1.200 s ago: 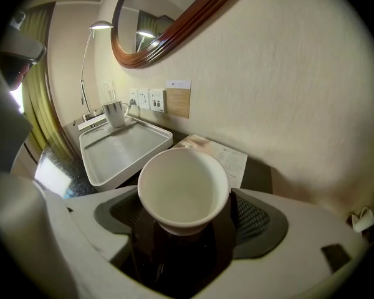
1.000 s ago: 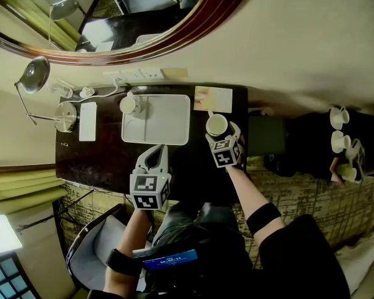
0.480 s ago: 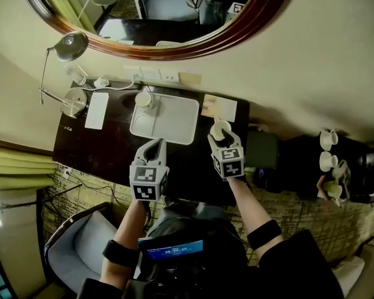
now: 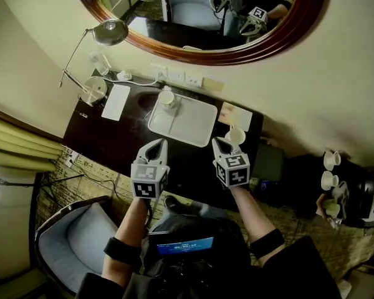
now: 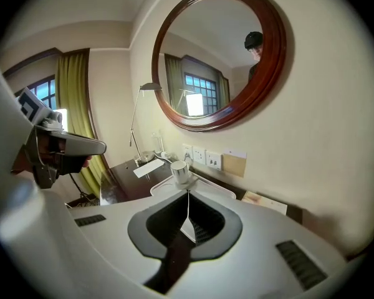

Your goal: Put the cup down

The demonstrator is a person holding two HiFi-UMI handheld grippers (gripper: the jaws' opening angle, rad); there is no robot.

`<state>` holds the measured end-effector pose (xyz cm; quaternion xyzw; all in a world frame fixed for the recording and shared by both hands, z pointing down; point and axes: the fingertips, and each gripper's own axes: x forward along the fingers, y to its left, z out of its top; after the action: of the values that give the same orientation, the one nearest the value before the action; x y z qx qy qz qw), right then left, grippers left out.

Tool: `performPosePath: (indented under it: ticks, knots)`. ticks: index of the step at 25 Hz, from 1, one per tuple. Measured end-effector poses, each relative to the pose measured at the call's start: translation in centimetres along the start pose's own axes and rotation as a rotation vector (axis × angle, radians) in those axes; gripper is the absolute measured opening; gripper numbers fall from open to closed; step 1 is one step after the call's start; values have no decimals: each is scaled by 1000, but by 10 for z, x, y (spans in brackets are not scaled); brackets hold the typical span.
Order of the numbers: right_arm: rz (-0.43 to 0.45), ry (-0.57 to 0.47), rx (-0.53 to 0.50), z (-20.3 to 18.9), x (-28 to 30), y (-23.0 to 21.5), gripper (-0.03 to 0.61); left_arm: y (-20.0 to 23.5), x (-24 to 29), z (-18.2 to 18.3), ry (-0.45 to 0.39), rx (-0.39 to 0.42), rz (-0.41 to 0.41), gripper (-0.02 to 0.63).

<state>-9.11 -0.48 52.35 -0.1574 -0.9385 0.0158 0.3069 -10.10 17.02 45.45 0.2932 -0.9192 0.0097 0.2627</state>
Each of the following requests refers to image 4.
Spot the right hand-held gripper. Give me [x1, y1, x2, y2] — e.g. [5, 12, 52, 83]
[211, 137, 251, 188]

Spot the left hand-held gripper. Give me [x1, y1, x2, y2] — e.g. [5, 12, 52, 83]
[130, 138, 171, 201]

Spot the white rectangular tray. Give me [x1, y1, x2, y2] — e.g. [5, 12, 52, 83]
[147, 92, 219, 148]

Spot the person's left forearm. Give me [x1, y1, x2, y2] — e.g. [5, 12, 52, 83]
[101, 196, 150, 286]

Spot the person's right forearm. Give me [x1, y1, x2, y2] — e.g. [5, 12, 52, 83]
[230, 185, 284, 266]

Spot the white cup with saucer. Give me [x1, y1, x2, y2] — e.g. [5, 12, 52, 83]
[320, 170, 340, 192]
[323, 149, 342, 171]

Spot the white printed card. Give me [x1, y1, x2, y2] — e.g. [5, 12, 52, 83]
[218, 102, 253, 133]

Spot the dark wooden desk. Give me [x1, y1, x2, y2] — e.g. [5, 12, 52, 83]
[61, 70, 264, 211]

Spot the white notepad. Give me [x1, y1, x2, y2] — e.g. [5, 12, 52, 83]
[101, 84, 131, 121]

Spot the white floor power strip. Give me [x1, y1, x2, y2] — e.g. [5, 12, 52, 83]
[62, 148, 82, 168]

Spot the silver desk lamp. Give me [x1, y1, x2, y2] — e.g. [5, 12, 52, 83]
[58, 19, 130, 106]

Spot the oval wooden framed mirror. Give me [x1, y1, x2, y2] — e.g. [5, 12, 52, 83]
[70, 0, 328, 67]

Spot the chest device with blue screen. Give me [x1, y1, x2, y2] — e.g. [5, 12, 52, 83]
[148, 231, 215, 255]

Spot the clear water bottle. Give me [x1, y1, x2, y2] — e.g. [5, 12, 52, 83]
[89, 50, 110, 76]

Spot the small wooden tray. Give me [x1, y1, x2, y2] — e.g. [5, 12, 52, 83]
[316, 193, 331, 219]

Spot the grey armchair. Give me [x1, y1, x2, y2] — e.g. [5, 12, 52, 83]
[34, 196, 119, 295]

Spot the black tripod stand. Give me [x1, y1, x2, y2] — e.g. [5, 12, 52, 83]
[0, 173, 85, 188]

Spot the person's black clothing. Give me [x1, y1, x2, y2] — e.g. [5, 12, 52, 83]
[76, 194, 342, 299]

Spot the green curtain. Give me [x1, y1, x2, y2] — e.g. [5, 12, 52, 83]
[0, 113, 66, 173]

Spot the white charger cable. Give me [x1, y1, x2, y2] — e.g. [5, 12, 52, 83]
[105, 73, 163, 88]

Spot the white wall socket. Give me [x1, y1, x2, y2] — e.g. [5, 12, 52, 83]
[150, 63, 168, 80]
[167, 69, 185, 82]
[184, 72, 203, 87]

